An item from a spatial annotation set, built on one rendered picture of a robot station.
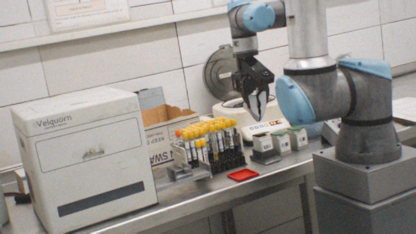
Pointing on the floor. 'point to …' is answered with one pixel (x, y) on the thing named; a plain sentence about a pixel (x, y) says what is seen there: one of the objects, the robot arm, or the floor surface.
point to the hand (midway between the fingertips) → (259, 117)
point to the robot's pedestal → (364, 213)
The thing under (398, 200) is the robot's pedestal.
